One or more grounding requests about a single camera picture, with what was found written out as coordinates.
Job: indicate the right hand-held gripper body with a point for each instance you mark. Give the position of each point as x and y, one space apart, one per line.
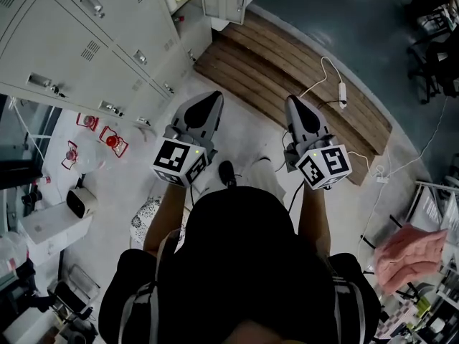
324 165

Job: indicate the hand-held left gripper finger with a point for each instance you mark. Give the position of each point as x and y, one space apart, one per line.
184 115
217 120

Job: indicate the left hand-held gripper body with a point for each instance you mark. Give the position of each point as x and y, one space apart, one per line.
179 156

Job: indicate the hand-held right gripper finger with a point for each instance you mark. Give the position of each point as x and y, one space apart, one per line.
320 125
293 124

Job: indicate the white metal locker cabinet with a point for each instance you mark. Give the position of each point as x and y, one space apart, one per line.
64 31

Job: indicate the person's left forearm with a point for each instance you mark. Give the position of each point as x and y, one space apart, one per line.
161 220

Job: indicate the white power strip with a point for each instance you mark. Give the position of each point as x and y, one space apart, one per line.
343 93

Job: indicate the clear water jug red label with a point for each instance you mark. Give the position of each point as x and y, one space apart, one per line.
145 134

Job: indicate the black shoe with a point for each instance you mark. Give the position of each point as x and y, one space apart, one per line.
226 174

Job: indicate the person's beige trousers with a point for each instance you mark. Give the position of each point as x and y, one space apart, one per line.
267 177

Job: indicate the white plug adapter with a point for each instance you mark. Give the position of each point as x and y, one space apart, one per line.
382 178

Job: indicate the floral seat cushion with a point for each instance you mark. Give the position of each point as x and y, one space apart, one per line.
143 217

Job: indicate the brown wooden platform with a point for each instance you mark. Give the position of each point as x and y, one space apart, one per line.
258 59

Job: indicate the small red item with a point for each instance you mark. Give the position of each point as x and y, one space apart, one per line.
178 19

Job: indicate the beige box appliance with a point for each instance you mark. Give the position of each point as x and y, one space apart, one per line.
82 203

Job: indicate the white paper roll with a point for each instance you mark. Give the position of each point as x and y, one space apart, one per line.
170 3

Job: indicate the white metal shelf rack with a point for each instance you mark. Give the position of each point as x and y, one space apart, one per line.
430 206

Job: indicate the person's black shirt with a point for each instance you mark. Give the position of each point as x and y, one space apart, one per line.
138 263

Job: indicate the pink cloth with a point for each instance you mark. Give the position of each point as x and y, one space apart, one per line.
409 256

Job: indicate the black office chair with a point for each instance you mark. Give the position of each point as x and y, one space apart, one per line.
437 66

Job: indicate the white tall box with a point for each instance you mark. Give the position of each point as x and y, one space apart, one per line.
54 228

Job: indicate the black framed glass door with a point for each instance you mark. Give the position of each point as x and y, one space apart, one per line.
21 142

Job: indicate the clear plastic bottle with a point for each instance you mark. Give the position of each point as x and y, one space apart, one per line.
12 260

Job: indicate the small black camera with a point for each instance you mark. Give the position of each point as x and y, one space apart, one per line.
31 197

